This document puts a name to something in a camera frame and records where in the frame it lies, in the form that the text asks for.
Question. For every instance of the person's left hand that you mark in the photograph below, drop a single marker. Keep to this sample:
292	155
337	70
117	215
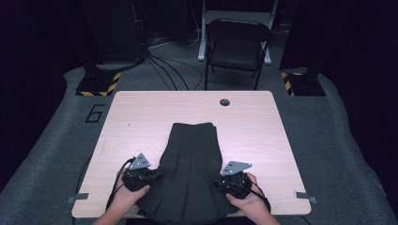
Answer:
128	198

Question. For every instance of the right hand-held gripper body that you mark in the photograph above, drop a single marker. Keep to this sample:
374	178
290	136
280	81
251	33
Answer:
237	184

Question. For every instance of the dark pleated skirt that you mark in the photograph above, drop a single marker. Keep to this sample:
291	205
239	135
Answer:
191	168

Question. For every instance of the dark curtain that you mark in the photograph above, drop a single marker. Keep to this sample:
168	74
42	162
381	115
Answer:
25	78
359	62

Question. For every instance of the black round table grommet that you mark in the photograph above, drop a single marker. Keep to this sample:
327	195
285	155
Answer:
224	102

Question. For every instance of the black yellow striped stand base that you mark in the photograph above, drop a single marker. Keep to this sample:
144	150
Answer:
305	86
95	86

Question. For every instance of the white metal stand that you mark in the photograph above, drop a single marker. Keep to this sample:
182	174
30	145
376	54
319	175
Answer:
219	15

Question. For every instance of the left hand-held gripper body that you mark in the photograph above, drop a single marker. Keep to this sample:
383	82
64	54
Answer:
137	179

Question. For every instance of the black folding chair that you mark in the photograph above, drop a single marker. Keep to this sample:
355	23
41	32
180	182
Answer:
236	47

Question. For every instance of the grey table edge bracket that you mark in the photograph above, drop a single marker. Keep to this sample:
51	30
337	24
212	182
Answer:
305	196
78	198

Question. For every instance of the person's right hand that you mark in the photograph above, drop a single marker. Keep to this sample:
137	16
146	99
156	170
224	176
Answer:
253	203

